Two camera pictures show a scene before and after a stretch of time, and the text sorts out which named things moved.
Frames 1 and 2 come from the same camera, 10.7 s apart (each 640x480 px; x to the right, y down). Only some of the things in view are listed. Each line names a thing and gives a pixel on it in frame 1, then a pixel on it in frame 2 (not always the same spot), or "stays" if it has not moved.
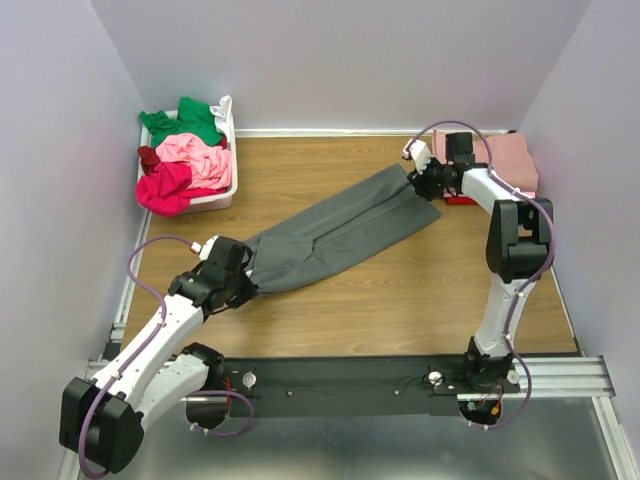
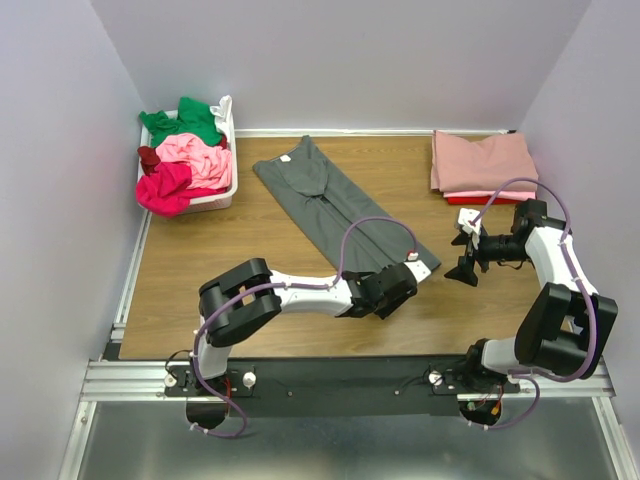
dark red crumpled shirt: (149, 158) stays
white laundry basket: (214, 201) stays
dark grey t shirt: (380, 210) to (354, 230)
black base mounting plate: (366, 386) stays
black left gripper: (240, 282) to (405, 278)
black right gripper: (422, 183) to (470, 253)
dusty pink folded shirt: (507, 154) stays
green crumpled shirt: (195, 117) stays
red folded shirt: (460, 201) stays
